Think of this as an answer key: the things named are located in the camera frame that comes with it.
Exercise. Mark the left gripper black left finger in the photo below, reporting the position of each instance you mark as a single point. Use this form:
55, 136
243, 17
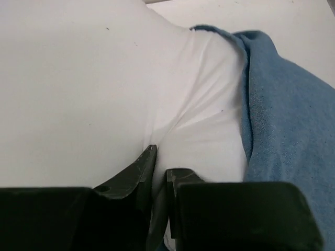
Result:
112, 216

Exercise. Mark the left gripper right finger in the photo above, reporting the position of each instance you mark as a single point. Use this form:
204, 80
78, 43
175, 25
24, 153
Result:
238, 216

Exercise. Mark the white pillow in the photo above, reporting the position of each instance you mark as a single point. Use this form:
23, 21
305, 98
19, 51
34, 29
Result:
86, 86

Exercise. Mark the blue pillowcase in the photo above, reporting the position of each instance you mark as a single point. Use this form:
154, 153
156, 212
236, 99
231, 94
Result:
287, 124

